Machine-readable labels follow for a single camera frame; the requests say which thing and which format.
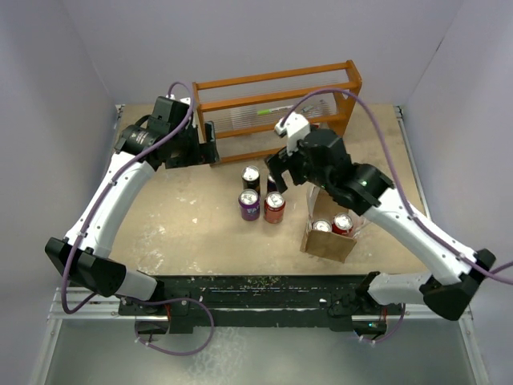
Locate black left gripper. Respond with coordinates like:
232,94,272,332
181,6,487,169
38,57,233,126
166,121,219,169

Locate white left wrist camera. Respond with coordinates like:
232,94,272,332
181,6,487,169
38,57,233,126
167,94,191,115

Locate black beverage can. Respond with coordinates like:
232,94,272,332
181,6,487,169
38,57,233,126
241,165,261,194

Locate brown canvas tote bag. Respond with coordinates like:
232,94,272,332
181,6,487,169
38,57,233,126
300,186,368,263

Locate aluminium front frame rail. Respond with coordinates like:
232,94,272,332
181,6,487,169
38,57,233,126
47,285,470,322

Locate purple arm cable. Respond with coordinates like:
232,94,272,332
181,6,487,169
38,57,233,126
62,81,197,314
278,88,513,286

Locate white can red tab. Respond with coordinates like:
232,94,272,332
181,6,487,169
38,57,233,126
266,174,277,193

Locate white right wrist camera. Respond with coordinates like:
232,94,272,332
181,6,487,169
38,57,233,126
274,112,311,156

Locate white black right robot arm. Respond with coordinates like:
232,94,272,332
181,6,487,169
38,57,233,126
265,124,495,321

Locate red soda can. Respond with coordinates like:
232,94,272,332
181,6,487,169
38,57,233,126
332,213,354,237
264,192,286,224

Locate purple soda can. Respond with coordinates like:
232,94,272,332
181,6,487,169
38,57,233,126
312,219,332,233
238,188,260,221

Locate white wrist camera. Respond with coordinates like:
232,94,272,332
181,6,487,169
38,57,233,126
167,94,191,115
274,112,311,156

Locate green white marker pen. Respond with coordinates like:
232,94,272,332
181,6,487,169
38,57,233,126
256,105,293,116

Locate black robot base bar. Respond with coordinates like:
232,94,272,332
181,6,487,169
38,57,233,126
119,275,401,338

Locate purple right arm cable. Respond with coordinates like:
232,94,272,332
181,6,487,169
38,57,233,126
278,88,513,286

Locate orange wooden shelf rack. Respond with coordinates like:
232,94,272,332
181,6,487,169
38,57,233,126
192,60,363,164

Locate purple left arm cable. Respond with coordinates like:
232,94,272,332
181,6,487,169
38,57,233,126
62,81,197,314

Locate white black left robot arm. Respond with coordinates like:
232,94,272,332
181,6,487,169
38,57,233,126
45,96,219,314

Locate grey metal clips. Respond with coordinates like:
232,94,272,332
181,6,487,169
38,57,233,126
301,99,329,119

